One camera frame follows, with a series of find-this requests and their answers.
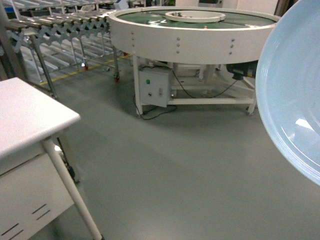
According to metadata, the roller conveyor rack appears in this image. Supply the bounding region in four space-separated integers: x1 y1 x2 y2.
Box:
0 0 120 97

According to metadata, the grey control box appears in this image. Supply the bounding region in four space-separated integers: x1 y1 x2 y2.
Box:
139 67 173 108

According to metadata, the light blue round plate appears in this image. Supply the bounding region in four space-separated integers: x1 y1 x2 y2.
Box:
256 0 320 184

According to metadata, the white round conveyor table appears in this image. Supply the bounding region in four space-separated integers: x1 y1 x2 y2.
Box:
108 6 279 116

